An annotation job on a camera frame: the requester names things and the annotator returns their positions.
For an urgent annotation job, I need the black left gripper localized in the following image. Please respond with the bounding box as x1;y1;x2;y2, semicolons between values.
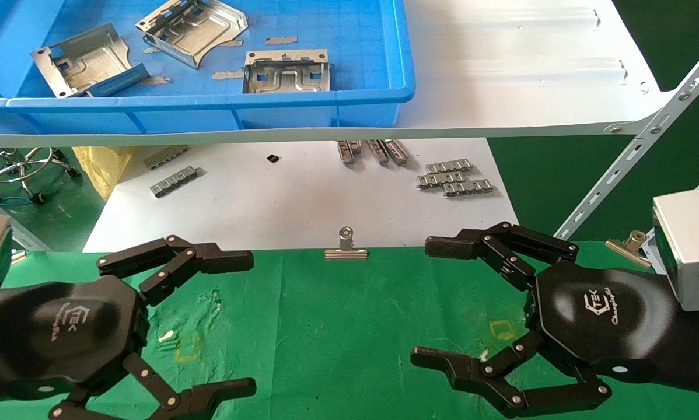
0;235;257;420

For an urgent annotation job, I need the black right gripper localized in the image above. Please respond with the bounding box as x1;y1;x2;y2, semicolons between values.
411;222;677;419

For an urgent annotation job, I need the stamped metal bracket plate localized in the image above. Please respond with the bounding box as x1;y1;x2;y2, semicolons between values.
30;23;150;98
135;0;249;69
242;49;331;94

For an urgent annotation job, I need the silver binder clip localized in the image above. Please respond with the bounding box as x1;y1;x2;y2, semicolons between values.
324;226;369;261

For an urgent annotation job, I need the white flat board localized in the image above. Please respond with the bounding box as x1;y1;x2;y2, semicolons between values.
83;138;516;253

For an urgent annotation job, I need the brass binder clip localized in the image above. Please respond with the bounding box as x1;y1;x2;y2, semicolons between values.
605;230;653;269

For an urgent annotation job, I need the white metal shelf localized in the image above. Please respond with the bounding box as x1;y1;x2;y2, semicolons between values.
0;0;674;149

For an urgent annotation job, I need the chrome stool base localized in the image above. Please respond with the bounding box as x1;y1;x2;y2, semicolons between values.
0;147;82;205

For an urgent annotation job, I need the blue plastic bin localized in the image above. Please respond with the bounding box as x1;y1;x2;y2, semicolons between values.
0;0;416;135

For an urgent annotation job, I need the grey metal frame rail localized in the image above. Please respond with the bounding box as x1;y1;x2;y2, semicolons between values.
0;190;51;253

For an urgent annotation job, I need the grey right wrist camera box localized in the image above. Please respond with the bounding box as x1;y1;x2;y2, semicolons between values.
652;188;699;313

